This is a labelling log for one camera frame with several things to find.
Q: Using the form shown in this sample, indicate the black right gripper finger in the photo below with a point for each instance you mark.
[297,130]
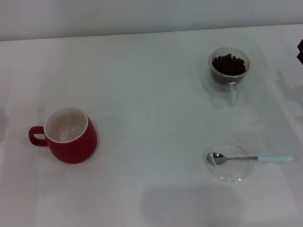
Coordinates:
[301,45]
[300,58]

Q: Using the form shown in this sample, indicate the clear glass saucer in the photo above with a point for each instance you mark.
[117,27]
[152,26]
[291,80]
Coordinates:
[232,172]

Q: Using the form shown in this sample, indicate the coffee beans pile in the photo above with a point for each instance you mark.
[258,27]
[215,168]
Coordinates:
[228,66]

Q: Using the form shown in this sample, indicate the red ceramic mug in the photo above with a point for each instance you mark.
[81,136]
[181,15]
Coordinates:
[71,149]

